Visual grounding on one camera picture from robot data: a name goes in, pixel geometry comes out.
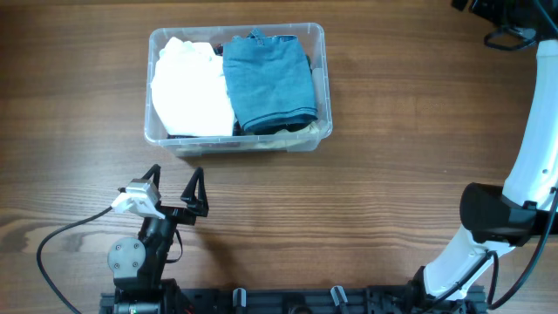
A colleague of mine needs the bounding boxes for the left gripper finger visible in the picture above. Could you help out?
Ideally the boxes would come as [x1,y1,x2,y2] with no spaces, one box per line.
[141,164,161,196]
[180,167,209,217]

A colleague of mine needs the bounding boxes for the white garment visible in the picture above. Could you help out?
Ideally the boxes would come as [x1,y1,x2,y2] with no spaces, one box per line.
[150,36,237,138]

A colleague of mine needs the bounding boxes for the cream cloth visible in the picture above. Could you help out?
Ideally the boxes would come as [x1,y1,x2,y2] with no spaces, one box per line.
[177,122,319,154]

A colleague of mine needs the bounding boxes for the dark green garment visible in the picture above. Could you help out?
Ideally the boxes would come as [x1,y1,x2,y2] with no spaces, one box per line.
[250,53,317,134]

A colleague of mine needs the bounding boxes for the blue towel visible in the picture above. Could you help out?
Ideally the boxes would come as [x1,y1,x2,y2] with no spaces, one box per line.
[222,29,306,134]

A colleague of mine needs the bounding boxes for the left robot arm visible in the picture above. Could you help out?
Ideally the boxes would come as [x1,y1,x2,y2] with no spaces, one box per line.
[99,164,209,314]

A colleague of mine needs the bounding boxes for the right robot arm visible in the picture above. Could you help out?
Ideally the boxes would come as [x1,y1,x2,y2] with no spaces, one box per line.
[405,0,557,313]

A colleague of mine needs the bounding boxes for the clear plastic storage container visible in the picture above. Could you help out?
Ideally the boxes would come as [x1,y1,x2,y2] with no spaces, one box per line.
[144,23,333,157]

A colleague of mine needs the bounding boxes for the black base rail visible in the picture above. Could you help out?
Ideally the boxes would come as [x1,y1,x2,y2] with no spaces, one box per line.
[99,285,487,314]

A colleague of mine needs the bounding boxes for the left black cable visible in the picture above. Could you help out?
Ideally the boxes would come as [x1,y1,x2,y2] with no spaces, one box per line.
[36,205,114,314]

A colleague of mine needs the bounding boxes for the black cable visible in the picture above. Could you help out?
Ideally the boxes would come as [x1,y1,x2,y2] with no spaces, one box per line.
[36,205,114,314]
[418,0,558,313]

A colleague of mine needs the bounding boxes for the right black cable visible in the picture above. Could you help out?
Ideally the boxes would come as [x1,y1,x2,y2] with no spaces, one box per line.
[418,0,558,313]

